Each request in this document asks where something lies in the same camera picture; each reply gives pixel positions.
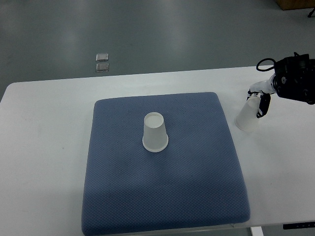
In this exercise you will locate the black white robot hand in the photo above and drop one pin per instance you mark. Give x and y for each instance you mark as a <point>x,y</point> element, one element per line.
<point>263,90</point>

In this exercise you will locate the white paper cup carried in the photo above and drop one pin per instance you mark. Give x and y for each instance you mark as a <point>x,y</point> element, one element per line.
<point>246,120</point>

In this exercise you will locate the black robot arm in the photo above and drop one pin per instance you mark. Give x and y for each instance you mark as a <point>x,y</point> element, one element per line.
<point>293,78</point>

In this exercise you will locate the brown cardboard box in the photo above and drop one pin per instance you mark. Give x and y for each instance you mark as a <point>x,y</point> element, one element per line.
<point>295,4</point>

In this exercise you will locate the black tripod leg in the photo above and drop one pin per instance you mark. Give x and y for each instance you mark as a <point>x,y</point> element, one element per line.
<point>311,13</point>

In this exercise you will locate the blue fabric cushion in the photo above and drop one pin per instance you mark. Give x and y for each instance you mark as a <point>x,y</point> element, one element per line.
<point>195,181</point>

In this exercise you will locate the white paper cup on cushion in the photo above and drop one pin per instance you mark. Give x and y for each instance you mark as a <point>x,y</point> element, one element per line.
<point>155,138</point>

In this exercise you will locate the black table control panel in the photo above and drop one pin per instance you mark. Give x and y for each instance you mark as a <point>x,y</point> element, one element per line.
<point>302,225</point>

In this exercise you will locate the white table leg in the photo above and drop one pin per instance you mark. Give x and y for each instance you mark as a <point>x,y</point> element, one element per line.
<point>256,231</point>

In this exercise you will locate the upper metal floor plate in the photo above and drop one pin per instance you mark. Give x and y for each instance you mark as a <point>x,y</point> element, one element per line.
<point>102,57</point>

